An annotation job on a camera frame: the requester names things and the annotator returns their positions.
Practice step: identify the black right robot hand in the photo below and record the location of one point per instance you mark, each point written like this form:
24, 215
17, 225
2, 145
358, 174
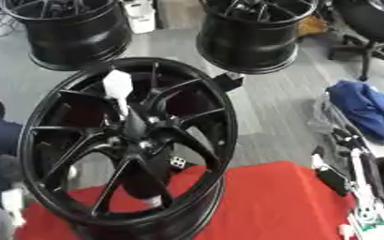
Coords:
332, 179

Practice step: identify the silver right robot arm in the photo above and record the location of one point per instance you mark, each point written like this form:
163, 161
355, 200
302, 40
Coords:
371, 218

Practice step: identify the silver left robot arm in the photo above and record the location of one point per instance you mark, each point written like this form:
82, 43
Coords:
12, 203

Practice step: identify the black wheel rim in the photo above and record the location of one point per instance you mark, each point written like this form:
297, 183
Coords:
80, 37
244, 43

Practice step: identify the white pin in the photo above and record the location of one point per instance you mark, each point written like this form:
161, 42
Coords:
117, 83

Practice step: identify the black spoked wheel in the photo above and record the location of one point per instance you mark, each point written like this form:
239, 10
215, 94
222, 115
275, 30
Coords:
46, 175

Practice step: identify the clear plastic bag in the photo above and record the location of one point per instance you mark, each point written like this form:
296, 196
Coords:
326, 118

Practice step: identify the blue cloth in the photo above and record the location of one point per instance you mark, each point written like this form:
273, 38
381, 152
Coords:
364, 108

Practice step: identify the black block with white top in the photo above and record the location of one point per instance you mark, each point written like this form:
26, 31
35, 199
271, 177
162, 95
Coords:
227, 82

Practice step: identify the black office chair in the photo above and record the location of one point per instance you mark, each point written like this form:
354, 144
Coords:
367, 22

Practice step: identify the white box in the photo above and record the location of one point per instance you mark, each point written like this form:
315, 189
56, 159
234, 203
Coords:
140, 15

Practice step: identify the black stand post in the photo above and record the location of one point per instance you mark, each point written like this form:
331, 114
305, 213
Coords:
146, 181

